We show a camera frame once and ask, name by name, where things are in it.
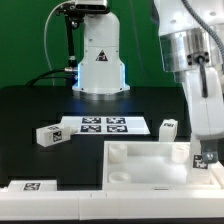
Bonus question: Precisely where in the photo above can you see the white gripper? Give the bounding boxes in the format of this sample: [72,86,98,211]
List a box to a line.
[183,67,224,164]

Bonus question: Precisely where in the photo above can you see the white square tabletop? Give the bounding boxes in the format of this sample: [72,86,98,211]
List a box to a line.
[101,140,224,192]

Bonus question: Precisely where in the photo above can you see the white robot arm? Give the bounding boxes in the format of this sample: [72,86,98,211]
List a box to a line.
[73,0,224,164]

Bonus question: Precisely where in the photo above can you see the white obstacle fence front bar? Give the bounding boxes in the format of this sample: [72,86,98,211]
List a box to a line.
[0,190,224,221]

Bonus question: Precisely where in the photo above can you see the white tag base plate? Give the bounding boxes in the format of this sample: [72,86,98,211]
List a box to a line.
[61,116,150,135]

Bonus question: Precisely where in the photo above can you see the black cables on table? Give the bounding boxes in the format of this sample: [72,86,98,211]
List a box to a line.
[25,69,79,88]

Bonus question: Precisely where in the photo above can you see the black camera stand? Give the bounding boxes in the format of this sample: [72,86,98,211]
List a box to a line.
[56,1,84,83]

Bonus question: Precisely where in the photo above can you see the white camera cable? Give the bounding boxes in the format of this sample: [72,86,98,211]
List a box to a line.
[43,0,76,87]

